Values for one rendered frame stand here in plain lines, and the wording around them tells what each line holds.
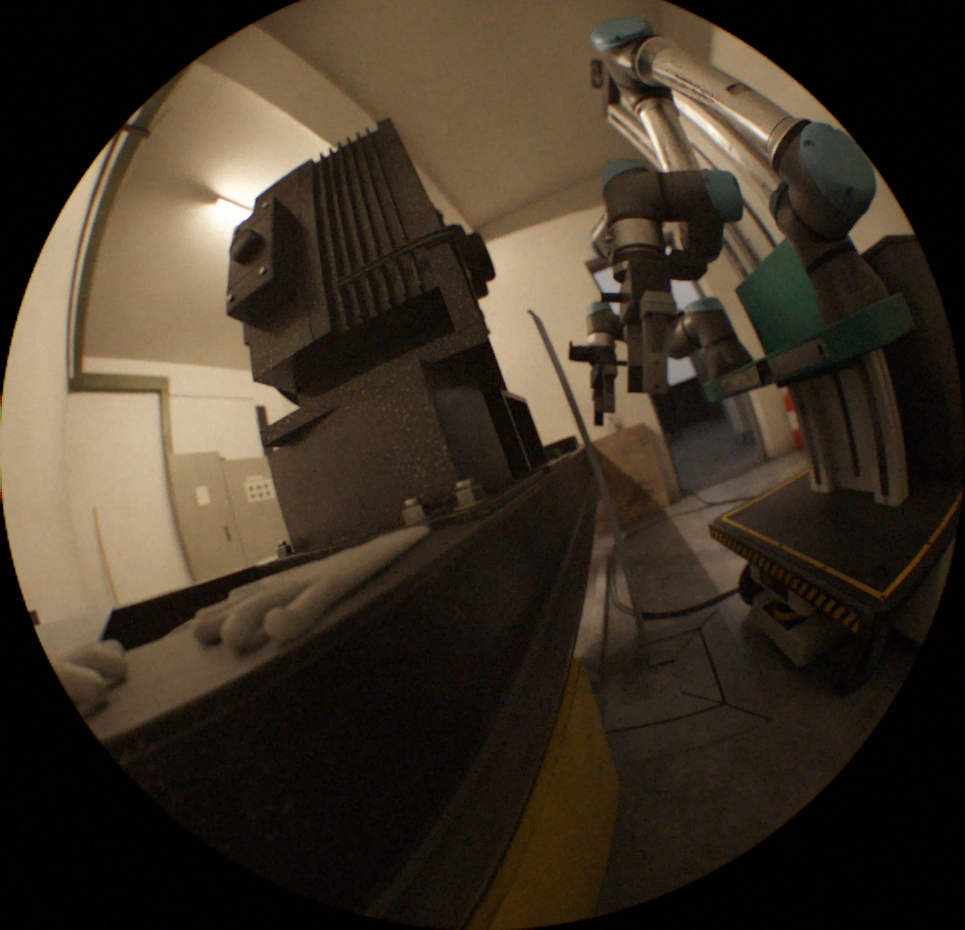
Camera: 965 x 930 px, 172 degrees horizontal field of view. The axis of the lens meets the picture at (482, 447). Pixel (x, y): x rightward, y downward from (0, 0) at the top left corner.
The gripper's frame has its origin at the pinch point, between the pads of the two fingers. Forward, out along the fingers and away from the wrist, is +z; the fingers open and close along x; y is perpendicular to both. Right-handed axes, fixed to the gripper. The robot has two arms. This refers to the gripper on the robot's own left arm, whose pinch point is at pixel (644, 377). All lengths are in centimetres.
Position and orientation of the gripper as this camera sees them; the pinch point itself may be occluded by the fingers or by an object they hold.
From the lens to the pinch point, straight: 42.6
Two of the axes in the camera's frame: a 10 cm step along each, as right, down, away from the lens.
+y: -9.5, -0.6, 3.0
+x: -3.1, 1.7, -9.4
